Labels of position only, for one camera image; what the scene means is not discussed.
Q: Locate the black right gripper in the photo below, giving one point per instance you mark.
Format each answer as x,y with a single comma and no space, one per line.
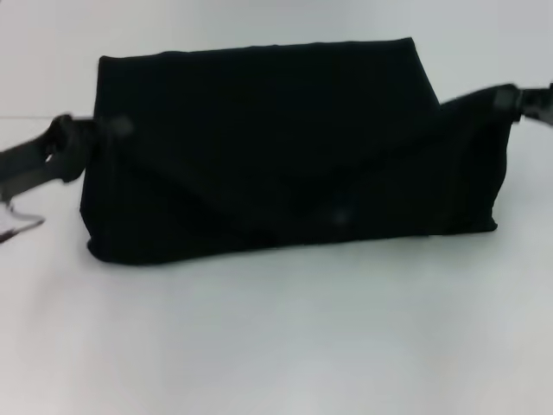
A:
540,106

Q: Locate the black shirt with FREE print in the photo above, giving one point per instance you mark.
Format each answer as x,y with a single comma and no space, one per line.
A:
276,151

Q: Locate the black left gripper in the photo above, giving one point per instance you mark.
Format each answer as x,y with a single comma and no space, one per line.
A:
26,166

